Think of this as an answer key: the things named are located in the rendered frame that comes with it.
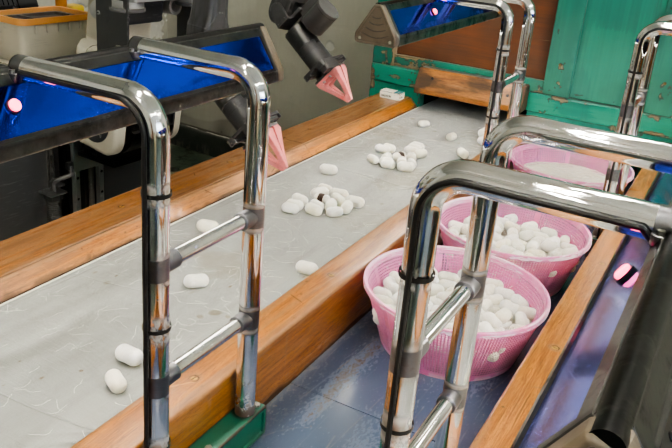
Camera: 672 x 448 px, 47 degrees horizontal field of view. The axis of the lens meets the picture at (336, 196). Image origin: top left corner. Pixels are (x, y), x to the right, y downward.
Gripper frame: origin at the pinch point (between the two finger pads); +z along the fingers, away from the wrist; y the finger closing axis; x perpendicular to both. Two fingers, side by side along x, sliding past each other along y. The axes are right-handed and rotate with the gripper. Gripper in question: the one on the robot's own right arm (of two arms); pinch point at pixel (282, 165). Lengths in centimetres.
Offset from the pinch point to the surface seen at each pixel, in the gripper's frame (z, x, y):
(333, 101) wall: -39, 85, 183
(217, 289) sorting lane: 12.7, -1.3, -33.5
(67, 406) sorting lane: 15, -3, -64
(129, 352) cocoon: 14, -5, -55
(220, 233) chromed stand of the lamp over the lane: 11, -30, -58
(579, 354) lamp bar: 32, -62, -78
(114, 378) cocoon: 15, -6, -60
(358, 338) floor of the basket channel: 30.7, -8.4, -23.5
